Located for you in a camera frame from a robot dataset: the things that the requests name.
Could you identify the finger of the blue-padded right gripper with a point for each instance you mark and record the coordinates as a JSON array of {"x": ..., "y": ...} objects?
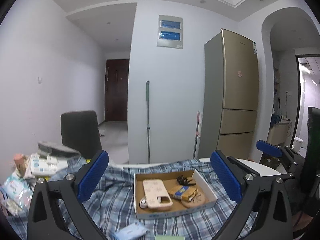
[{"x": 284, "y": 154}]

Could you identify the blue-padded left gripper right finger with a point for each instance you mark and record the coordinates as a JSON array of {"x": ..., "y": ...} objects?
[{"x": 265, "y": 196}]

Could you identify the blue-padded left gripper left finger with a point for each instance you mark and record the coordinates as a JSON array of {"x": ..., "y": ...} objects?
[{"x": 45, "y": 219}]

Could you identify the round tan cork coaster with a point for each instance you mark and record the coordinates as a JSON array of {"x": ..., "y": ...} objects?
[{"x": 198, "y": 200}]

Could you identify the yellow blue cigarette pack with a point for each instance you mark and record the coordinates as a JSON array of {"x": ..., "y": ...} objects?
[{"x": 183, "y": 192}]

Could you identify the blue tissue pack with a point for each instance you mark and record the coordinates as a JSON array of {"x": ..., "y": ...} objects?
[{"x": 130, "y": 232}]

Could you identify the green leather wallet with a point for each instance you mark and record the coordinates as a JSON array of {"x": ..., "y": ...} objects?
[{"x": 164, "y": 237}]

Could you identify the beige floral phone case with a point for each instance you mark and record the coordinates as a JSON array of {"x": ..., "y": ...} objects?
[{"x": 156, "y": 195}]

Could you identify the right hand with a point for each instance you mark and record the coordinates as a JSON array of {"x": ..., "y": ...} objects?
[{"x": 301, "y": 221}]

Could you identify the beige counter cabinet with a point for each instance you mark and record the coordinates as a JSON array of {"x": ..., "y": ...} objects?
[{"x": 277, "y": 134}]

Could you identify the wet wipes pack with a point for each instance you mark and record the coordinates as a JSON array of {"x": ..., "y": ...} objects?
[{"x": 18, "y": 190}]

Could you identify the blue white medicine box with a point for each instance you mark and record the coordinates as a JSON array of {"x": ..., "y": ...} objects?
[{"x": 45, "y": 166}]

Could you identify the gold three-door refrigerator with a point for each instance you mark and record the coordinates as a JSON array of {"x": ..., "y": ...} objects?
[{"x": 231, "y": 88}]

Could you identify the pink lidded toothpick jar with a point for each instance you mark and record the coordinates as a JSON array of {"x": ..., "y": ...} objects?
[{"x": 20, "y": 161}]

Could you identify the blue plaid shirt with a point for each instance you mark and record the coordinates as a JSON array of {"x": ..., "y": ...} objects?
[{"x": 112, "y": 208}]

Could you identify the grey folded bag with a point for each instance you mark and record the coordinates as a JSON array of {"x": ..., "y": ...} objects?
[{"x": 51, "y": 149}]

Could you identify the black office chair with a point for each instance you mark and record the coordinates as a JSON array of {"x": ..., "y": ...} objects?
[{"x": 79, "y": 131}]

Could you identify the open cardboard box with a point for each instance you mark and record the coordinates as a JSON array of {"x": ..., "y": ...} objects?
[{"x": 171, "y": 179}]

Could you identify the grey electrical panel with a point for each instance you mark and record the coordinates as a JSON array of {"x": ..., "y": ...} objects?
[{"x": 170, "y": 32}]

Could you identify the dark brown door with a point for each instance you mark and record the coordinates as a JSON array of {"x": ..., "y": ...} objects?
[{"x": 116, "y": 89}]

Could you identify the white wall outlet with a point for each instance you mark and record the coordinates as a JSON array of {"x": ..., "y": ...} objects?
[{"x": 288, "y": 92}]

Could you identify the pink handled broom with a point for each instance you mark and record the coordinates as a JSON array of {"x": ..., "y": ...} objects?
[{"x": 196, "y": 134}]

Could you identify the white wall switch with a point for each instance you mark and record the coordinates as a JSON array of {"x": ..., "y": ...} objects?
[{"x": 40, "y": 80}]

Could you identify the green handled mop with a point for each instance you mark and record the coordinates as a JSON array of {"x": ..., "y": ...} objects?
[{"x": 148, "y": 118}]

